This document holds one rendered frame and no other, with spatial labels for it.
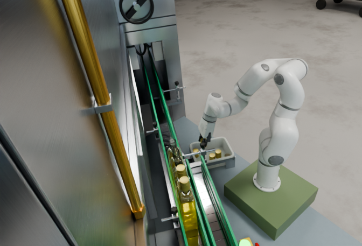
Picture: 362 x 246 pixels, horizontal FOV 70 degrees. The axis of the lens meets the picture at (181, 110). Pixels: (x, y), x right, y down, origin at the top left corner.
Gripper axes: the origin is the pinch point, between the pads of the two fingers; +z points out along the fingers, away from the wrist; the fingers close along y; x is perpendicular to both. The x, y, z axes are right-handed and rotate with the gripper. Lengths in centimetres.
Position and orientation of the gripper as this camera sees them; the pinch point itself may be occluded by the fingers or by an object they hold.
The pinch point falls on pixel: (202, 141)
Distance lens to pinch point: 141.7
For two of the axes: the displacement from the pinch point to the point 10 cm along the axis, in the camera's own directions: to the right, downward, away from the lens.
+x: 9.5, 0.2, 3.0
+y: 2.4, 5.5, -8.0
